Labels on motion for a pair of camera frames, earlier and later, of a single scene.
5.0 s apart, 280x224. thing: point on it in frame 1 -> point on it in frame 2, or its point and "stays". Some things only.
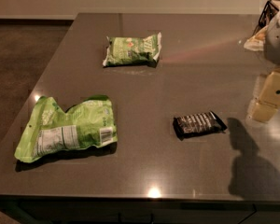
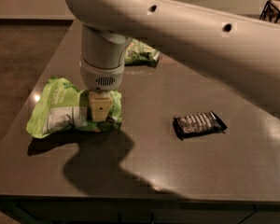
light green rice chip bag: (50, 129) -> (63, 105)
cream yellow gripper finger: (274, 92) -> (100, 103)
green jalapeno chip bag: (133, 50) stays
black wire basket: (267, 15) stays
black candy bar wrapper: (199, 123) stays
